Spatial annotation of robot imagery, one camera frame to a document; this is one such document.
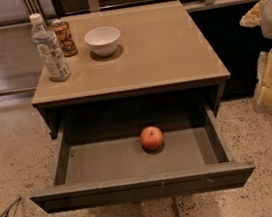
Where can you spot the red apple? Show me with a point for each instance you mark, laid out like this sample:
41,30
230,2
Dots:
151,138

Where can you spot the grey cabinet with beige top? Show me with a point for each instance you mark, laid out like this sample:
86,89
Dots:
160,48

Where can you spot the grey open top drawer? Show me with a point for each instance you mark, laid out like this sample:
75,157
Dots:
106,165

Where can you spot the white ceramic bowl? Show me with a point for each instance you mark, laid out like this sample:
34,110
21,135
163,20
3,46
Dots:
103,41

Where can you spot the brown patterned drink can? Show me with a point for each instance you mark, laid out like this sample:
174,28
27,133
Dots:
63,34

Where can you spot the clear plastic water bottle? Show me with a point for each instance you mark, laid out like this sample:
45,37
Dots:
49,49

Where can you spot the grey metal rod on floor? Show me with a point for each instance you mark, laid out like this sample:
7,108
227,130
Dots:
8,208

